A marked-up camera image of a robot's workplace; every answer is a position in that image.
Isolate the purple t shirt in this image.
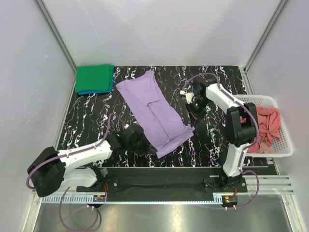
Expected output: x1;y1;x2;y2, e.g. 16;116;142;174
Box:
116;71;195;158

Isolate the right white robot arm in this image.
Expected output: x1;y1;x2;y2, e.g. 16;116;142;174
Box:
181;80;259;180

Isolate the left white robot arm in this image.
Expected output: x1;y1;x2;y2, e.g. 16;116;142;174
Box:
26;124;157;198

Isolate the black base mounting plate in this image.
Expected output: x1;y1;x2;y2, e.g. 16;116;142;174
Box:
77;167;248;203

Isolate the folded green t shirt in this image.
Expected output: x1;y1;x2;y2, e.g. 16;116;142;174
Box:
74;64;114;94

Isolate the red t shirt in basket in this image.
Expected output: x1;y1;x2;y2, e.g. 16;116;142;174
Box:
247;106;281;154

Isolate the white plastic laundry basket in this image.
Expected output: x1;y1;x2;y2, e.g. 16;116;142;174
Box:
236;95;293;158

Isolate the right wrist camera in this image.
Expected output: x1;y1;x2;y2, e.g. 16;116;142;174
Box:
180;90;195;104

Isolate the aluminium frame rail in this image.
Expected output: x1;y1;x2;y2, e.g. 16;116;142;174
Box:
31;175;294;195

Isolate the white slotted cable duct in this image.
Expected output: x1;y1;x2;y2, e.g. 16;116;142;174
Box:
42;194;224;204

